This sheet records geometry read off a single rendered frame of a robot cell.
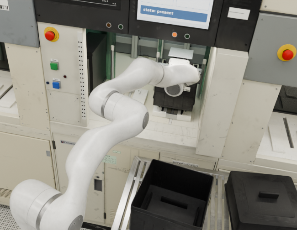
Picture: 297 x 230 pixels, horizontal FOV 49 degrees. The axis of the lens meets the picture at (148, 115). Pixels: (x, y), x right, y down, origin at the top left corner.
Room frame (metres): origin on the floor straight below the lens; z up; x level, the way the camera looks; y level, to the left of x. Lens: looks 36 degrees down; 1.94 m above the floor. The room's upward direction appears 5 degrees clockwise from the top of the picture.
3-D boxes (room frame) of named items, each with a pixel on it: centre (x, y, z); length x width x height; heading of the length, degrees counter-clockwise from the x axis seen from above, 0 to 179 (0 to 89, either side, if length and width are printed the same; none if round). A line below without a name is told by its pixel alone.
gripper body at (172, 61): (1.44, -0.12, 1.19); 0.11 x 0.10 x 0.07; 173
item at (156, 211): (0.88, -0.13, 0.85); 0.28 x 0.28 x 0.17; 75
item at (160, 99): (1.54, -0.14, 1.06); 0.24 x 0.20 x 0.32; 83
